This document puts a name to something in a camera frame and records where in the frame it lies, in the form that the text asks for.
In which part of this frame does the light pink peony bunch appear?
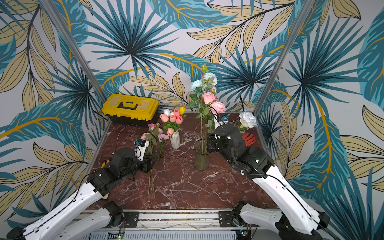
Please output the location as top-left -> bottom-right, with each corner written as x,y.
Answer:
141,125 -> 163,194

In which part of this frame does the magenta rose stem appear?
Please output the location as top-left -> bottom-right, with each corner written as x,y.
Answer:
146,123 -> 160,194

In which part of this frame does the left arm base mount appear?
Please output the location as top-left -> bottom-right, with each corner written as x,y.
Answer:
103,211 -> 140,230

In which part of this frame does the tall pink white flower spray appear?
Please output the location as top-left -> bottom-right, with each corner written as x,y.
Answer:
189,64 -> 226,154

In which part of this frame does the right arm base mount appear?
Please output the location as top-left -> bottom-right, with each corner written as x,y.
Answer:
219,211 -> 247,228

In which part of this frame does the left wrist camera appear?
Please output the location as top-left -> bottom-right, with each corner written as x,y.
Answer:
135,139 -> 150,162

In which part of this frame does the clear glass vase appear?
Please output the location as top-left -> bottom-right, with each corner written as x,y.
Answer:
194,139 -> 210,171

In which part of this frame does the white ribbed vase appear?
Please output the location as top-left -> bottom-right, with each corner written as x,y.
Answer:
170,131 -> 181,150

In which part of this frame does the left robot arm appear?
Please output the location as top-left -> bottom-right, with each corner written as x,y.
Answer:
7,146 -> 151,240

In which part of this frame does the tulip bouquet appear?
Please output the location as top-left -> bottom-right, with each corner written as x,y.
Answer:
160,107 -> 187,137

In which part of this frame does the aluminium front rail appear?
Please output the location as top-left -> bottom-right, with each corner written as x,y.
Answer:
49,208 -> 304,232

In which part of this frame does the white rose stem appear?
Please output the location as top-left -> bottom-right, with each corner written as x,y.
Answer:
237,111 -> 258,132

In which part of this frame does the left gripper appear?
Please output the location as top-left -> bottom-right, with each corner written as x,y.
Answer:
120,153 -> 159,180

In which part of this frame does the yellow black toolbox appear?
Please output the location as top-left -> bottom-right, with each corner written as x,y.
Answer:
102,94 -> 160,127

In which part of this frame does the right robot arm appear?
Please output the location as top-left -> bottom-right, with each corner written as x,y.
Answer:
207,123 -> 330,240

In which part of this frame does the pink carnation flower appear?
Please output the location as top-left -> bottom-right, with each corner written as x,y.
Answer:
158,134 -> 169,160

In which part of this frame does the red glove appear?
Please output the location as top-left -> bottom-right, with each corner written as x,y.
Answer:
242,133 -> 256,147

